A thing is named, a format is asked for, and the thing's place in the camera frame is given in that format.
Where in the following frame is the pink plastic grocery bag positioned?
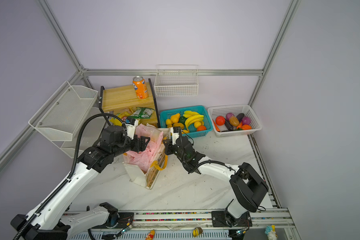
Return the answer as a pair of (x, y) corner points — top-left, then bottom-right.
(124, 123), (164, 173)

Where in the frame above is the brown potato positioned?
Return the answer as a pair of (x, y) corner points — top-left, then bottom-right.
(229, 116), (240, 127)

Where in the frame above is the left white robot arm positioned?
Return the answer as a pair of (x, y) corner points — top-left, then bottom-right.
(11, 113), (150, 240)

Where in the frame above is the yellow banana bunch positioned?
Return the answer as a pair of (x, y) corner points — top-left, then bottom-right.
(183, 111), (204, 128)

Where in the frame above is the white canvas tote bag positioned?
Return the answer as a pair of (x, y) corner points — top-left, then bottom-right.
(123, 124), (168, 190)

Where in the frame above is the white mesh two-tier rack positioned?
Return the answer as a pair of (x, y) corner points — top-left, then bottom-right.
(29, 82), (101, 158)

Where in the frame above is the yellow pear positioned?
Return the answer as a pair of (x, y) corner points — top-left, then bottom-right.
(170, 113), (181, 124)

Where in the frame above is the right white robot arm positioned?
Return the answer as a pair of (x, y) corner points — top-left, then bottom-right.
(163, 127), (269, 228)

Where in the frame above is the orange soda can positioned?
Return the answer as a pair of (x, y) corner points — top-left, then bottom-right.
(133, 76), (149, 100)

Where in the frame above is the dark purple eggplant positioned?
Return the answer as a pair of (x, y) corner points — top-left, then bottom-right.
(225, 121), (234, 131)

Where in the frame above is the white wire wall basket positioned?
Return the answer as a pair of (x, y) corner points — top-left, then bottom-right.
(154, 65), (199, 97)

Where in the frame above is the teal plastic fruit basket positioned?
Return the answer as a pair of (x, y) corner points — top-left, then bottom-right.
(159, 106), (213, 138)

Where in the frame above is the purple round vegetable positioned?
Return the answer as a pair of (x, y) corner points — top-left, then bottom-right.
(242, 116), (252, 126)

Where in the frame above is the white plastic vegetable basket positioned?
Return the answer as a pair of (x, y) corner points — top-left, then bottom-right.
(208, 105), (263, 137)

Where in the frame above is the red tomato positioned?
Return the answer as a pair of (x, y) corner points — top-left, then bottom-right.
(215, 116), (226, 126)

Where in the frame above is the wooden three-tier shelf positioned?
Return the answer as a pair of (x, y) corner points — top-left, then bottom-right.
(99, 79), (160, 127)

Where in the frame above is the green snack bag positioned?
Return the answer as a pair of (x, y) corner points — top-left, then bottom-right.
(130, 107), (155, 119)

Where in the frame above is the dark green round fruit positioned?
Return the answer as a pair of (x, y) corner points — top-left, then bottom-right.
(179, 116), (187, 125)

